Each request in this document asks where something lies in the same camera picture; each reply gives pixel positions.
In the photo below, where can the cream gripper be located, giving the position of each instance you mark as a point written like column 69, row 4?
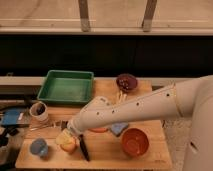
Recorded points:
column 66, row 138

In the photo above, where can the orange yellow apple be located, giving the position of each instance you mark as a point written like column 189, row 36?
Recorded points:
column 69, row 147

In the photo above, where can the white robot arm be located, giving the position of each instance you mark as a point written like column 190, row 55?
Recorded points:
column 191, row 98

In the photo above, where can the blue metal cup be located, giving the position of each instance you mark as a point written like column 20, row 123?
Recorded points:
column 39, row 147

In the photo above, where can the orange plate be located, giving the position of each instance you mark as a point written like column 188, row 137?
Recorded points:
column 99, row 130

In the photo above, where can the metal fork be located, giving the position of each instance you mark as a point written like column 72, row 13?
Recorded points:
column 62, row 124

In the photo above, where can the white mug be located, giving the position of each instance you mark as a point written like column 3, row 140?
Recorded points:
column 39, row 111

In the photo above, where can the orange bowl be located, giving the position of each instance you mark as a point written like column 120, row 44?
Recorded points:
column 134, row 142

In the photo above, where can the green plastic tray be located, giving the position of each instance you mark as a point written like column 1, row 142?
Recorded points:
column 64, row 87

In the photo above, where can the dark purple bowl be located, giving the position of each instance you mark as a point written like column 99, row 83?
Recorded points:
column 126, row 82

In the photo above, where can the blue box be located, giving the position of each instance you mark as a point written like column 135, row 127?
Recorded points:
column 13, row 117

